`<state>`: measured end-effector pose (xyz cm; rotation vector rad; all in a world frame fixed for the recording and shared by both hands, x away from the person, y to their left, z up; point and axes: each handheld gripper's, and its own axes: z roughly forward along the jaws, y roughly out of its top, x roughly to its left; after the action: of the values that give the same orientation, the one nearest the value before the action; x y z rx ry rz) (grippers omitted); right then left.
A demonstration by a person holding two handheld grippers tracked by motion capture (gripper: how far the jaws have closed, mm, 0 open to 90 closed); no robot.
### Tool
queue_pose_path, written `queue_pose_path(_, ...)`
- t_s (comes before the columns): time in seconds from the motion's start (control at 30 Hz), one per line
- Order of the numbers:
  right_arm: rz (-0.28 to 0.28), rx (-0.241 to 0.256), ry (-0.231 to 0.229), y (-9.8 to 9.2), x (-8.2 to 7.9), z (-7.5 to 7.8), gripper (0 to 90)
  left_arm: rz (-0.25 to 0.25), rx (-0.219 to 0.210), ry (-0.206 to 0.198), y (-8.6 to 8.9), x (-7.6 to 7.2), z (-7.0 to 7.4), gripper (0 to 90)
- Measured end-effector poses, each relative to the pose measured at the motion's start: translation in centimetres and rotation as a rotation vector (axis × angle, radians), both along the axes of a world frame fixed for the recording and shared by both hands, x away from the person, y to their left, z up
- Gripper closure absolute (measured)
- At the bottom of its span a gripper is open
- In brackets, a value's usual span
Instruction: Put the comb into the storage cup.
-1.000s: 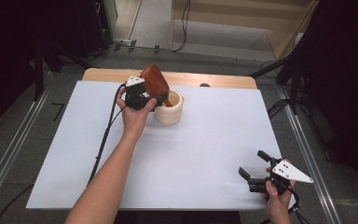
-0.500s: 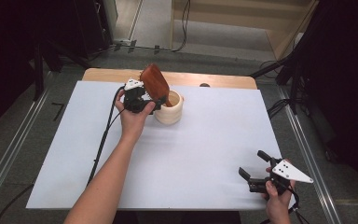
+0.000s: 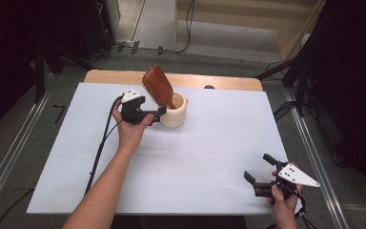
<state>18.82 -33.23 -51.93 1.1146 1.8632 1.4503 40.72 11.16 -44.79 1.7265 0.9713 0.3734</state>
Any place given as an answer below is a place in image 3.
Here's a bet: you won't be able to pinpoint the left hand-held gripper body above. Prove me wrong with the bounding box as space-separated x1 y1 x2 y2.
120 89 156 126

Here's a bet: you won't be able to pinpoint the black floor cables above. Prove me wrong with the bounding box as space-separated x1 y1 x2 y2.
265 61 299 122

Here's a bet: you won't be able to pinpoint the black metal stand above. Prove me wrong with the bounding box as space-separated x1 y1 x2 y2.
32 41 93 104
255 47 313 118

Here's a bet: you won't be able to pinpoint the metal floor rail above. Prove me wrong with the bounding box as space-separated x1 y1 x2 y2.
282 87 351 229
0 73 58 220

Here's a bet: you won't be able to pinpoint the person's left hand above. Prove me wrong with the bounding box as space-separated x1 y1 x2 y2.
112 100 156 155

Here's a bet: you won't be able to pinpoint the wooden hairbrush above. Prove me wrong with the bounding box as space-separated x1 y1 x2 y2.
141 64 178 111

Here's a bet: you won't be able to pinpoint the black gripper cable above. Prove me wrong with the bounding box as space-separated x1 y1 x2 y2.
266 187 317 229
0 94 125 229

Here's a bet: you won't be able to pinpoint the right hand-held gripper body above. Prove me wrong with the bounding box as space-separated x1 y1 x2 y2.
253 161 321 200

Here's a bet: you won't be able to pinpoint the light wooden shelf unit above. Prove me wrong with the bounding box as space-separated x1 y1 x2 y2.
173 0 327 61

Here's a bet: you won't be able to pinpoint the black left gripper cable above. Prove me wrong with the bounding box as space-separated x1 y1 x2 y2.
0 94 125 229

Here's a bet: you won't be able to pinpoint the cream ribbed cup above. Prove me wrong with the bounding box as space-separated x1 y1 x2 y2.
160 91 189 129

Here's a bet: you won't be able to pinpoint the wooden table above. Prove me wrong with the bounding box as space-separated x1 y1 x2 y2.
84 69 264 93

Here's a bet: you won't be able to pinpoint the white table board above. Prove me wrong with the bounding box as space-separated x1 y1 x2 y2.
26 82 303 215

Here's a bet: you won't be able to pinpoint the black hanging cable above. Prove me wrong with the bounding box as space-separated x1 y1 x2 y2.
174 0 196 54

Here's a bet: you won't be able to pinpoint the black curtain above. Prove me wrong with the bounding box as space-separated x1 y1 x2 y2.
298 0 366 208
0 0 77 144

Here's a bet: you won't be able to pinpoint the person's right hand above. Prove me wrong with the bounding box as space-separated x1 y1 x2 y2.
266 183 303 229

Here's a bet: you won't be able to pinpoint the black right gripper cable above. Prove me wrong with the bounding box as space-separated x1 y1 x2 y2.
266 187 317 229

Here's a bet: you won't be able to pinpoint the black cabinet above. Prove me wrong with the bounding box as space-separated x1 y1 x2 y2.
75 0 117 60

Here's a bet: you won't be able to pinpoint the white power strip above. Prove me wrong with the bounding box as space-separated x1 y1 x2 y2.
115 39 136 48

